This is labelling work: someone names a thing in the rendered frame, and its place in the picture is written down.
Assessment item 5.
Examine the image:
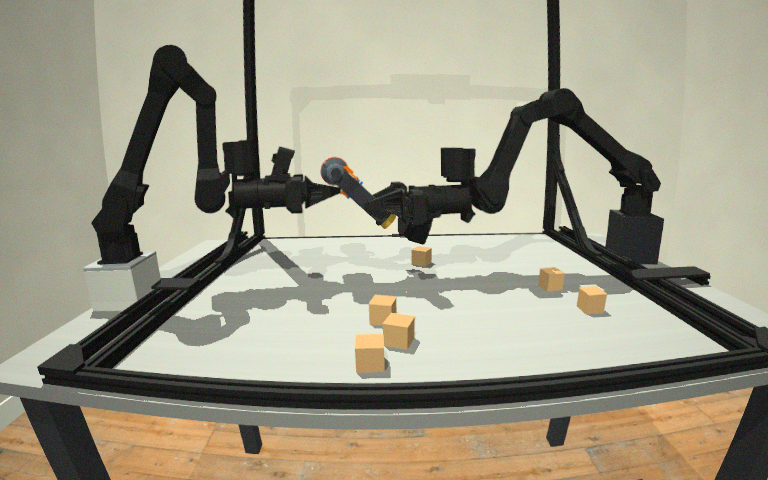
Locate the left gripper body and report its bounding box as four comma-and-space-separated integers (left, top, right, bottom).
390, 182, 447, 228

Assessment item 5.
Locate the tan cube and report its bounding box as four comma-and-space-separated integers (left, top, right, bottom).
577, 286, 607, 314
369, 295, 397, 326
383, 313, 415, 350
411, 246, 432, 267
355, 334, 385, 373
538, 267, 564, 292

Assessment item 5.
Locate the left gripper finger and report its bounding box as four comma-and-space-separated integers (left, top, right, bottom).
364, 189, 406, 223
373, 184, 395, 198

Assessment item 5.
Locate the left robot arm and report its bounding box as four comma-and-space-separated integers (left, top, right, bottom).
441, 88, 661, 223

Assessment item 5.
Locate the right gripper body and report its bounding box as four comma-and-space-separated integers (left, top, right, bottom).
258, 174, 305, 214

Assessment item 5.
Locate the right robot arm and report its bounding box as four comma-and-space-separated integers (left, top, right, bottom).
92, 45, 260, 264

